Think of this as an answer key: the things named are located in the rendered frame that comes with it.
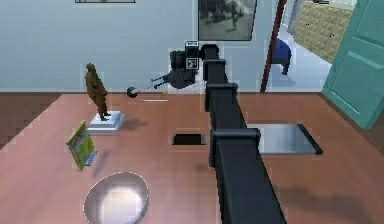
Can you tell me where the green yellow book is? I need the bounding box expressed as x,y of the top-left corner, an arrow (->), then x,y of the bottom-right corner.
65,120 -> 99,172

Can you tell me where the silver closed laptop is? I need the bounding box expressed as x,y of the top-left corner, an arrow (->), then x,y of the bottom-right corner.
247,123 -> 324,156

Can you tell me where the silver metal bowl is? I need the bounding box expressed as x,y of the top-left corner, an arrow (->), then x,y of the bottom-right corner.
82,171 -> 150,224

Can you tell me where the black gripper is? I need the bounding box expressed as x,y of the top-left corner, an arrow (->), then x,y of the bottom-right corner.
126,49 -> 200,99

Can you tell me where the dark red door frame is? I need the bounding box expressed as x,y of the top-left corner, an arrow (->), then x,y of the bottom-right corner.
259,0 -> 288,94

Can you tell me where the dark framed wall picture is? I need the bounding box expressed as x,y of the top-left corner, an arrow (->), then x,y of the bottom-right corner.
197,0 -> 258,42

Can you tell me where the brown figure statue white base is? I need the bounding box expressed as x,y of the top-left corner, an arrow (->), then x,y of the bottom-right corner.
85,62 -> 125,135

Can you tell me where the teal room door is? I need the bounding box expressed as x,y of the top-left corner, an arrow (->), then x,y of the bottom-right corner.
321,0 -> 384,130

